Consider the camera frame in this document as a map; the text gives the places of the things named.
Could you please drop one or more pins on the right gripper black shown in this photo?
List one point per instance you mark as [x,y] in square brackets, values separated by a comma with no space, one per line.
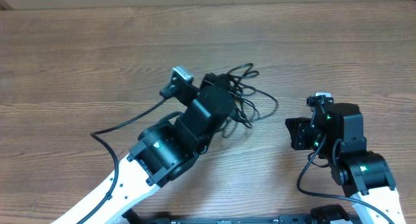
[299,133]

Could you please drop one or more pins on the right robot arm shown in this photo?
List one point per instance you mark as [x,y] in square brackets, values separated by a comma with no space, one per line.
[335,133]

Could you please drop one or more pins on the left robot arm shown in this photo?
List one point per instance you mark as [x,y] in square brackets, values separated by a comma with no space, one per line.
[162,152]

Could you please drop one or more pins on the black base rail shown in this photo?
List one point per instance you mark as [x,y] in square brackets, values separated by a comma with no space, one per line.
[321,214]

